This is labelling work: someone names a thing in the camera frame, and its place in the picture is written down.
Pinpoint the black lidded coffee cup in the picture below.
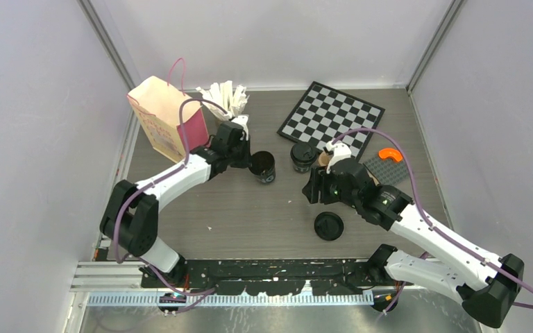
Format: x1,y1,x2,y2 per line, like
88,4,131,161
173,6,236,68
290,142,318,173

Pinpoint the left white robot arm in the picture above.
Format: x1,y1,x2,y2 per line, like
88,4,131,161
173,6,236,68
99,115,251,287

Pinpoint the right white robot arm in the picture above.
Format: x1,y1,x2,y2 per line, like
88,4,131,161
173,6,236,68
302,158,525,328

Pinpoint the black coffee cup lid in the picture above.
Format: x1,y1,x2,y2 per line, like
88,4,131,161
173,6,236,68
314,212,344,241

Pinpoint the brown cardboard cup carrier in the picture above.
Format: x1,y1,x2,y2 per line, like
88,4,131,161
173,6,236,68
316,151,331,167

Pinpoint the grey cylindrical straw holder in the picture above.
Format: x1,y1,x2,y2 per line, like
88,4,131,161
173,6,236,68
214,119,228,136

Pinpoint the grey studded building baseplate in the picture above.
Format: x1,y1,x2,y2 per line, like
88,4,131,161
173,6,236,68
364,156,409,186

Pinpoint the bundle of white wrapped straws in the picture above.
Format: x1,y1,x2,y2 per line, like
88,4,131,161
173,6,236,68
196,80,249,121

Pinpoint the orange curved plastic piece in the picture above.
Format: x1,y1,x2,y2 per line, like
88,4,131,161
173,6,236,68
378,148,404,163

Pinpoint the black and white chessboard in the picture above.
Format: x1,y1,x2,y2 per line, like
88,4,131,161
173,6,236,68
277,81,385,152

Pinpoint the pink and cream paper bag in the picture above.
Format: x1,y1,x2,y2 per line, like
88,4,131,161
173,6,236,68
127,76,209,162

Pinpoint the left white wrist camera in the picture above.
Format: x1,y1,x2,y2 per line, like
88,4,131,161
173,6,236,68
230,114,250,141

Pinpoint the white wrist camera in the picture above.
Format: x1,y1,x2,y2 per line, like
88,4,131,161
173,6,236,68
324,140,352,173
230,114,250,141

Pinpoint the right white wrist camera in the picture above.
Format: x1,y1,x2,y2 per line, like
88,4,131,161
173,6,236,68
324,140,352,173

